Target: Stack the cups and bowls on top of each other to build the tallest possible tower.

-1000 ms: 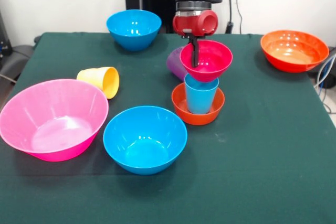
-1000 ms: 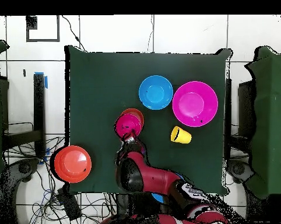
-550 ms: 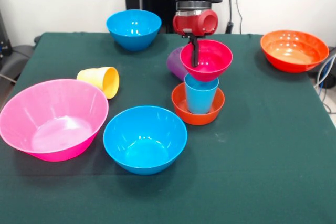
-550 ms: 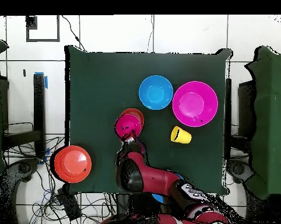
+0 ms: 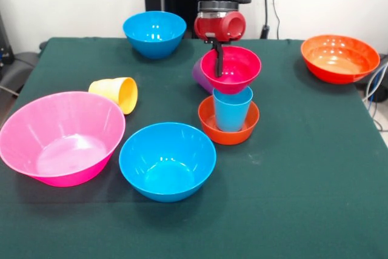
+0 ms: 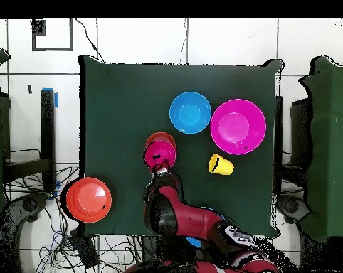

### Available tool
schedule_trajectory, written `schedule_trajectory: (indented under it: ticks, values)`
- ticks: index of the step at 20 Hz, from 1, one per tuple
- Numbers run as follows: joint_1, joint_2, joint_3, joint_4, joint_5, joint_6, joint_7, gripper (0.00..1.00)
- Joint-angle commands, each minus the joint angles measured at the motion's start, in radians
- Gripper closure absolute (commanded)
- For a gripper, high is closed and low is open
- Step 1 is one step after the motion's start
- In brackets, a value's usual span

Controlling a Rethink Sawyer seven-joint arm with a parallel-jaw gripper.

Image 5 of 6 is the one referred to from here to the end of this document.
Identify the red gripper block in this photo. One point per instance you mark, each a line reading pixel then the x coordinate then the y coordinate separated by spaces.
pixel 219 28

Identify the small magenta plastic bowl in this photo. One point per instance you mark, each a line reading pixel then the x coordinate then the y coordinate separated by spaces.
pixel 239 71

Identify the purple ribbed plastic cup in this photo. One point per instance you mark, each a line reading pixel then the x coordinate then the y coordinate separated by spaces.
pixel 200 78

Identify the blue plastic cup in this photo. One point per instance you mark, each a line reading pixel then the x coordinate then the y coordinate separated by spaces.
pixel 232 113

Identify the blue plastic bowl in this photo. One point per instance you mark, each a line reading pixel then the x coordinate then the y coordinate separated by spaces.
pixel 154 37
pixel 166 168

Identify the small red-orange plastic bowl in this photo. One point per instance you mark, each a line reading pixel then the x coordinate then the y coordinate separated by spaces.
pixel 230 137

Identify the large orange plastic bowl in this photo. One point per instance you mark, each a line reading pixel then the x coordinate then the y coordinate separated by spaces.
pixel 339 59

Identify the yellow plastic cup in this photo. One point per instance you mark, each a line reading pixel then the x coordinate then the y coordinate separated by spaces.
pixel 106 87

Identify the dark green tablecloth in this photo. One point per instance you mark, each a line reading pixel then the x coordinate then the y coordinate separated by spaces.
pixel 257 180

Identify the large pink plastic bowl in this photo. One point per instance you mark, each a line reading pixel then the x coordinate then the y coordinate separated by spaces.
pixel 60 137

